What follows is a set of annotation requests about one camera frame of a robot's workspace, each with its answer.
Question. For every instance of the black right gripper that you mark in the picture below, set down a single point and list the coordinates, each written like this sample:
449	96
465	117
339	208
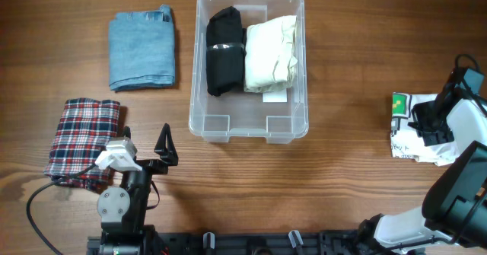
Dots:
428	138

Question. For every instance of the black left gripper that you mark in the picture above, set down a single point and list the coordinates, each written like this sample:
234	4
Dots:
167	154

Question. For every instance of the white shirt with green print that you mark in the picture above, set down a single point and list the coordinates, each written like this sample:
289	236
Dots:
405	142

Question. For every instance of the black garment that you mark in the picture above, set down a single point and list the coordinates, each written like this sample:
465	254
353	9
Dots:
225	51

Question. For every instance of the cream white garment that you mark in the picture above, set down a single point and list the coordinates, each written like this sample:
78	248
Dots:
270	63

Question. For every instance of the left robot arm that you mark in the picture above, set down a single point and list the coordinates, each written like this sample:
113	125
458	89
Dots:
123	208

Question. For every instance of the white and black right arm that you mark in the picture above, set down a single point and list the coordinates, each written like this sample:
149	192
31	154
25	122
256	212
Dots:
454	209

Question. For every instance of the clear plastic storage container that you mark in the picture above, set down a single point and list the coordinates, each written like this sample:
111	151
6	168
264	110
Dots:
238	113

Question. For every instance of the white label in container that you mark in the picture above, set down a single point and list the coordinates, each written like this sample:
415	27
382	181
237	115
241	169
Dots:
275	96

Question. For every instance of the folded red plaid shirt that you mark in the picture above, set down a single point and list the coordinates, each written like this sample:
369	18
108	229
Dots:
85	127

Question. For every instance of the folded blue denim jeans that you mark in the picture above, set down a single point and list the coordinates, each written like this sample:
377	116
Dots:
142	50

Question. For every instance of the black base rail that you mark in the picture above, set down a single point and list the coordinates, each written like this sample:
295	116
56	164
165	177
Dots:
291	243

